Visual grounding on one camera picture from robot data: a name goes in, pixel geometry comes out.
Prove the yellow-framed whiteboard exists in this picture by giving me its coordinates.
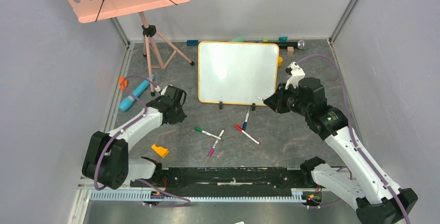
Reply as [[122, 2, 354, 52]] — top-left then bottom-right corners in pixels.
[[198, 41, 280, 106]]

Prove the mint green toy microphone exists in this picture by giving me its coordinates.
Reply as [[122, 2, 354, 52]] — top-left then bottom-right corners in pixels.
[[231, 36, 245, 43]]

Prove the blue toy microphone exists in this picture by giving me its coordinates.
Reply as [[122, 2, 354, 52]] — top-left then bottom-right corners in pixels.
[[118, 75, 156, 112]]

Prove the orange wedge block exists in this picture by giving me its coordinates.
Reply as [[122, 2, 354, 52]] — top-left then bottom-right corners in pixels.
[[151, 144, 169, 158]]

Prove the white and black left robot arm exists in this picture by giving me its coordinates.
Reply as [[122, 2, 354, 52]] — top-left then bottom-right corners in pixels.
[[81, 85, 187, 190]]

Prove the blue-capped marker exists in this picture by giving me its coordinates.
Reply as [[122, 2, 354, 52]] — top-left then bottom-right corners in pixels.
[[242, 106, 251, 130]]

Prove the black handheld microphone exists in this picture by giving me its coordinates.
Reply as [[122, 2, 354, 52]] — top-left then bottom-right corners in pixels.
[[274, 40, 305, 50]]

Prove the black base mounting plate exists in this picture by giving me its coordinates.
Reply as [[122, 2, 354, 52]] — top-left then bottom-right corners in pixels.
[[147, 167, 317, 197]]

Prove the small orange clip toy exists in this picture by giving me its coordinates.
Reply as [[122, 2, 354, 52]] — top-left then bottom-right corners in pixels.
[[119, 76, 128, 90]]

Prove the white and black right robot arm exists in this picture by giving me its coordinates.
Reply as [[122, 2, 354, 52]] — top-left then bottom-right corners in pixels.
[[263, 78, 418, 223]]

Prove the grey toothed cable rail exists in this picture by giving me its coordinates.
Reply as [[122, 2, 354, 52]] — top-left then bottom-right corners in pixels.
[[90, 188, 306, 203]]

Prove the wooden cube block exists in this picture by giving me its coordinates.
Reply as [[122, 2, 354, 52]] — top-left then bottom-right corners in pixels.
[[286, 47, 295, 55]]

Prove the yellow round block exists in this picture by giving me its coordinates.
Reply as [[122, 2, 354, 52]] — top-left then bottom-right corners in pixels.
[[277, 56, 283, 67]]

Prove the green-capped marker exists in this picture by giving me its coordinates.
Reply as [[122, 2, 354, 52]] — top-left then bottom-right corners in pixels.
[[194, 127, 222, 140]]

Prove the dark blue brick block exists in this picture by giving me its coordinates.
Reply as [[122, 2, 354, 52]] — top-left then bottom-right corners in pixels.
[[186, 39, 199, 46]]

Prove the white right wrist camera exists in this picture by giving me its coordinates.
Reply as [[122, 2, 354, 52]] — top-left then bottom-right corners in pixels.
[[285, 62, 305, 90]]

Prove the teal triangle block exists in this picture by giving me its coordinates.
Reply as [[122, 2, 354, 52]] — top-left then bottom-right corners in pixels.
[[278, 36, 288, 42]]

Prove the magenta-capped marker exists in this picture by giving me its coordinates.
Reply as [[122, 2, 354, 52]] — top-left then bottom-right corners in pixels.
[[207, 129, 225, 157]]

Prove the red-capped marker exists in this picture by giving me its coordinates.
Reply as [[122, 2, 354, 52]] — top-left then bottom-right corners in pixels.
[[234, 124, 261, 145]]

